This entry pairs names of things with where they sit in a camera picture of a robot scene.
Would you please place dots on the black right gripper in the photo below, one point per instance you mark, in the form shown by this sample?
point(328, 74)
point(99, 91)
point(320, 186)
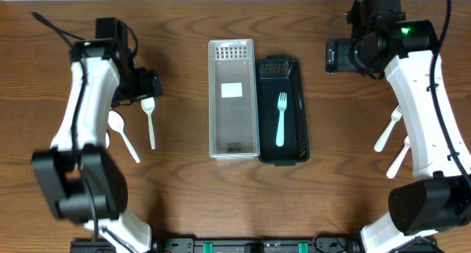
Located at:
point(332, 56)

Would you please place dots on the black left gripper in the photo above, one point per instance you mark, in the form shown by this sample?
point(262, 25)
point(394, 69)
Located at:
point(148, 85)

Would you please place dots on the white plastic spoon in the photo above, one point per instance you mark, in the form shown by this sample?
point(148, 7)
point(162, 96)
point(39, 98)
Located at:
point(107, 139)
point(116, 123)
point(148, 106)

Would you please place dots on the mint green plastic fork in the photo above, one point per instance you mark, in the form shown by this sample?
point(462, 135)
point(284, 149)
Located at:
point(281, 105)

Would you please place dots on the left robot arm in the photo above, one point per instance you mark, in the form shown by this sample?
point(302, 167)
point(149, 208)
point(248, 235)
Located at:
point(77, 176)

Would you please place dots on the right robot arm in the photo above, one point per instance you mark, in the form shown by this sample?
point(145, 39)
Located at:
point(384, 44)

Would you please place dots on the cream plastic fork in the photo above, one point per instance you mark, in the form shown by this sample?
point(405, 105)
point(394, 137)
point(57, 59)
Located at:
point(395, 117)

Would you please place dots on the white label sticker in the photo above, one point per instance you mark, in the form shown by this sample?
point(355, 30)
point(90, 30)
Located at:
point(231, 90)

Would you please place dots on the dark green perforated basket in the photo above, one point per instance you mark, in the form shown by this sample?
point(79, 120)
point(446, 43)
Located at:
point(273, 76)

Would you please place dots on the clear perforated plastic basket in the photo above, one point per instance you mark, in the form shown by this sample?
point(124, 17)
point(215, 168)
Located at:
point(233, 122)

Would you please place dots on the pink plastic fork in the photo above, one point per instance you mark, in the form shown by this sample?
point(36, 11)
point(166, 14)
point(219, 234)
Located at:
point(395, 166)

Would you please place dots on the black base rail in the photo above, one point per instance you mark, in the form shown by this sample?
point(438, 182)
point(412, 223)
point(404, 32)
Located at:
point(320, 243)

